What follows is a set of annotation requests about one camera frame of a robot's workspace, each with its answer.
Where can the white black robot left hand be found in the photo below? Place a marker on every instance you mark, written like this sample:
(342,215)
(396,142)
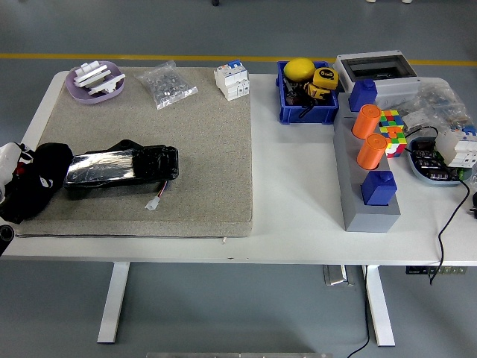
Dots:
(7,160)

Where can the black rag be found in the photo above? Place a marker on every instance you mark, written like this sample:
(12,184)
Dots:
(37,186)

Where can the black panel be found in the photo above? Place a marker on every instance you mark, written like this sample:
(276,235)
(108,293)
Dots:
(149,164)

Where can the table control panel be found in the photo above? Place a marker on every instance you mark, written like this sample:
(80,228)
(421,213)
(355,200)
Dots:
(436,270)

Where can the purple tray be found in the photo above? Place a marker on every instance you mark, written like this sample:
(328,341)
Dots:
(76,93)

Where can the white comb-shaped plastic piece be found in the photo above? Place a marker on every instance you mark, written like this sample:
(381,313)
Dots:
(91,72)

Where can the white T-shaped plastic piece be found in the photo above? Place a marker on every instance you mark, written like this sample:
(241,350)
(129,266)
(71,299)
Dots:
(106,85)

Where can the clear bag of metal nuts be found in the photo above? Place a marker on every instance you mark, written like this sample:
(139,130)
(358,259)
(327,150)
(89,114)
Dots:
(165,85)

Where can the white table leg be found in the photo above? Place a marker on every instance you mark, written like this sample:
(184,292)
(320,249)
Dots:
(380,309)
(113,302)

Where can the grey-brown mat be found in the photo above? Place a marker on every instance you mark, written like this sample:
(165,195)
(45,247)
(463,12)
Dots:
(186,130)

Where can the white circuit breaker orange label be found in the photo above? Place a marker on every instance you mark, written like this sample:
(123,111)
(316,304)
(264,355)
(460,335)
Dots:
(231,80)

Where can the black tool in bin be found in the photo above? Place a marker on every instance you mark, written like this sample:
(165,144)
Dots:
(294,95)

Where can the yellow round object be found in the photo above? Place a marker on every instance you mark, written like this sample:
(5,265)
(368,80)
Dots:
(298,69)

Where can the blue plastic bin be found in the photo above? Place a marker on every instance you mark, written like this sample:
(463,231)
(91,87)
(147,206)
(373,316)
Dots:
(309,113)

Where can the yellow tape measure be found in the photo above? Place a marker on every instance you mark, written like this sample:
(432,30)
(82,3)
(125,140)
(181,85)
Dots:
(322,84)

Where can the metal floor plate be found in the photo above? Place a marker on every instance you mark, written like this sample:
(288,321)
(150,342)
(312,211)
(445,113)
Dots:
(337,276)

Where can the orange cylinder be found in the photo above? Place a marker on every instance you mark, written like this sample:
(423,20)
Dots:
(370,153)
(365,121)

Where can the blue block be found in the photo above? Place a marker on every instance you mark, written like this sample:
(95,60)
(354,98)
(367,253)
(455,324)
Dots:
(378,188)
(363,95)

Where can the grey holder block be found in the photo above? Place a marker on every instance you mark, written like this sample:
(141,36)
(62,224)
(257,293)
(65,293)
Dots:
(369,220)

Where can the colourful puzzle cube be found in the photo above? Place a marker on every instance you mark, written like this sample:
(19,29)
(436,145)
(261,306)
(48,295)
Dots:
(395,134)

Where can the grey distribution box clear lid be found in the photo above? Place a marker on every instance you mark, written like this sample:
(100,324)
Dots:
(395,87)

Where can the light blue tray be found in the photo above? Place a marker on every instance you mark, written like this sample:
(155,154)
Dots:
(417,169)

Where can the black modules in tray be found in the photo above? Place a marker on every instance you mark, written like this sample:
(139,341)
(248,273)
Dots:
(428,160)

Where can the clear bag of small parts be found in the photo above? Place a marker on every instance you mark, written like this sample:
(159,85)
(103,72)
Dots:
(439,102)

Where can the white circuit breaker blue levers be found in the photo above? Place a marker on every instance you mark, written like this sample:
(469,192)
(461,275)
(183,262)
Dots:
(460,147)

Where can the black plug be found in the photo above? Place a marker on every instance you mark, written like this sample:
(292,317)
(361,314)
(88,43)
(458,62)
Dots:
(474,205)

